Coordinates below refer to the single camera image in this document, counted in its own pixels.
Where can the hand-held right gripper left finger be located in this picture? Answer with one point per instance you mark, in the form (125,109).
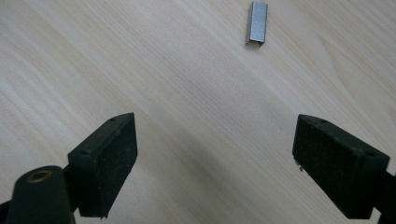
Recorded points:
(102,168)

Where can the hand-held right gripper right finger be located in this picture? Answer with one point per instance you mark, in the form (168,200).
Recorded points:
(339,165)

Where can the silver staple strip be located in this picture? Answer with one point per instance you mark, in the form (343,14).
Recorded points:
(257,25)

